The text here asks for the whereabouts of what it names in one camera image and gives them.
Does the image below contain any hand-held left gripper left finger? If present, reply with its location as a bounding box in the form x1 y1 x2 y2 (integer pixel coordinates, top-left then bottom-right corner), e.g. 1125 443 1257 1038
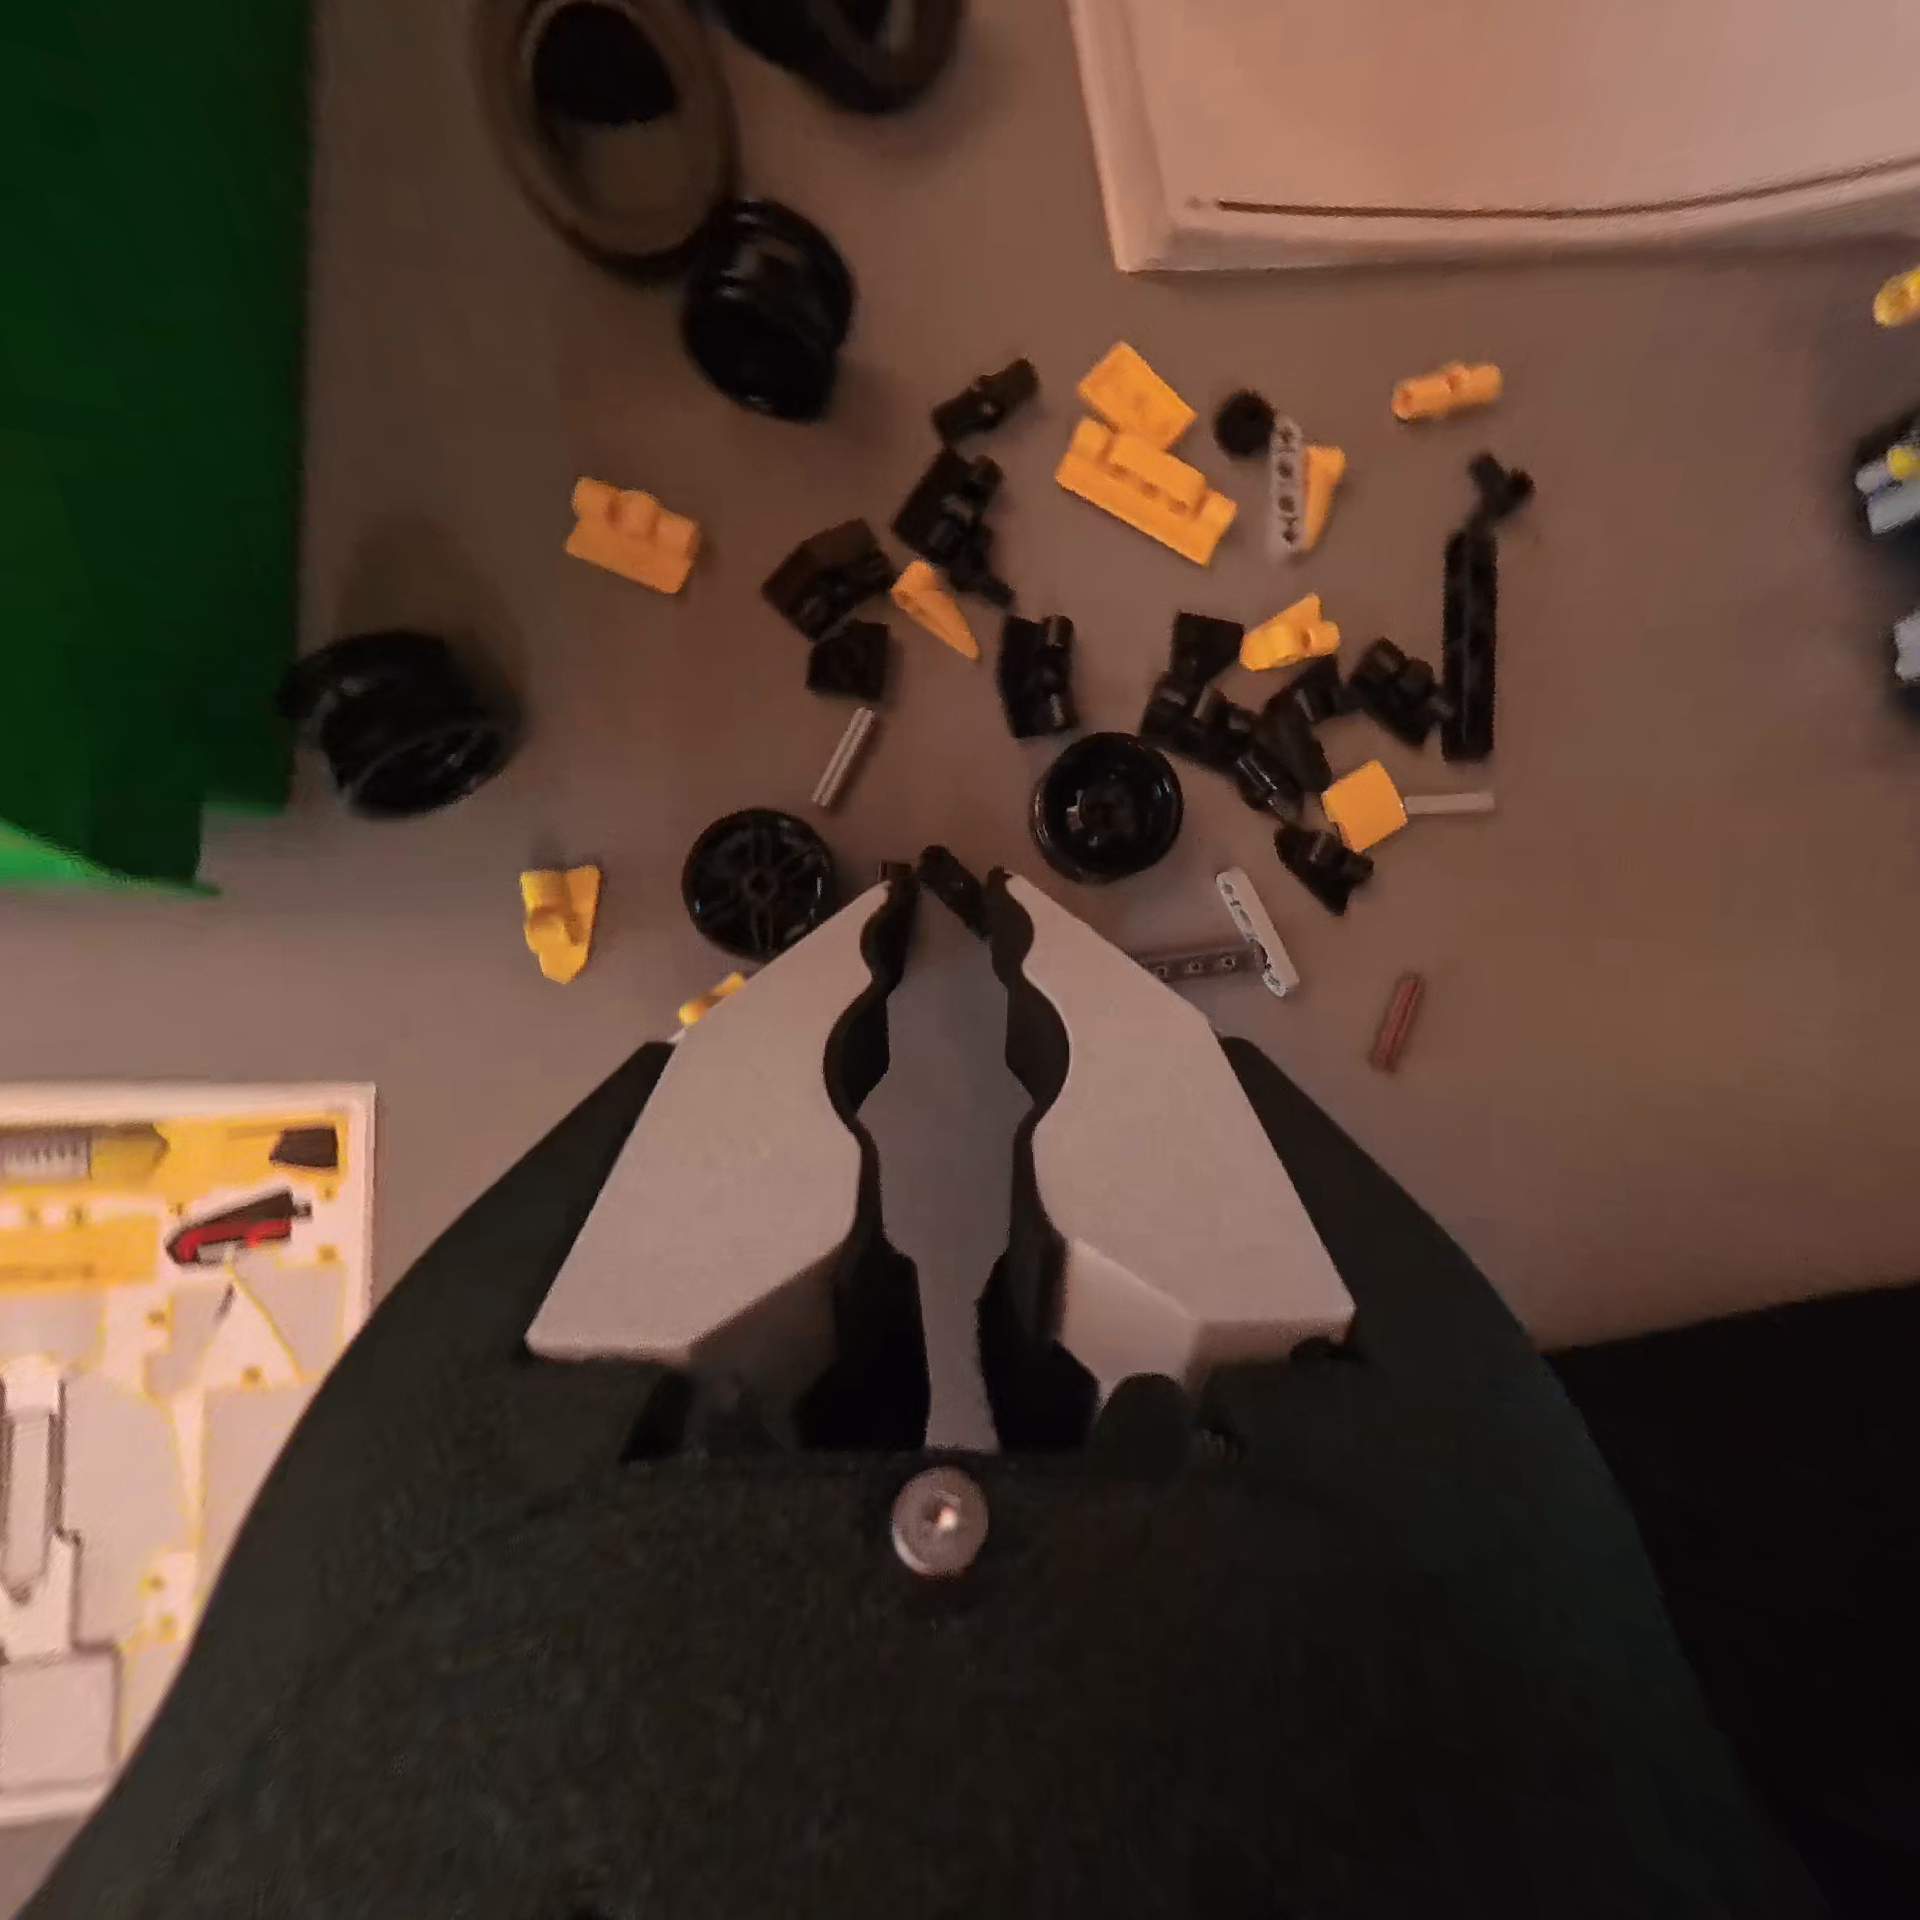
525 883 931 1450

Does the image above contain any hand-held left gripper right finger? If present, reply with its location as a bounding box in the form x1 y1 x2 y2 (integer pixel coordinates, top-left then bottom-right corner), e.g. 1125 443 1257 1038
979 873 1360 1450

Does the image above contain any black connector brick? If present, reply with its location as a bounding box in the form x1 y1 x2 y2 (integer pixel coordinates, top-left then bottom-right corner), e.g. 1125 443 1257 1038
877 844 996 941

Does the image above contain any pile of yellow black bricks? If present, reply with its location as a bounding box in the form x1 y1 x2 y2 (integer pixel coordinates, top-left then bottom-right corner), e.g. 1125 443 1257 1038
516 343 1537 1075

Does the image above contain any building instruction booklet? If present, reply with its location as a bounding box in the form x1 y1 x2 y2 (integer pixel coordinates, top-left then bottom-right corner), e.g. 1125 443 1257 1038
1069 0 1920 277

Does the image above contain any grey desk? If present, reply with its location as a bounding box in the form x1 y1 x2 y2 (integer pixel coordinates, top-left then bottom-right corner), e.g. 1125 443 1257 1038
0 0 1920 1353

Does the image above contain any small black wheel disc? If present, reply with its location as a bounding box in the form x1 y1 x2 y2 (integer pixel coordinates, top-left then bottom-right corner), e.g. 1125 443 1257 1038
1032 733 1184 885
682 811 842 962

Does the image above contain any black toy tyre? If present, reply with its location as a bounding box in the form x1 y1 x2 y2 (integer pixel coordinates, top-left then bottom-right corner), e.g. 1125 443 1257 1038
721 0 962 114
682 198 859 422
476 0 740 280
282 630 522 821

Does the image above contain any toy car sticker sheet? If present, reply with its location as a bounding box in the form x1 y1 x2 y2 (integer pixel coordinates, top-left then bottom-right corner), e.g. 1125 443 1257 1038
0 1083 379 1825

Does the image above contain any green plastic bin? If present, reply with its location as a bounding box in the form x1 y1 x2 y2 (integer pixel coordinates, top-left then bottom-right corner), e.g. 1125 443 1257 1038
0 0 319 900

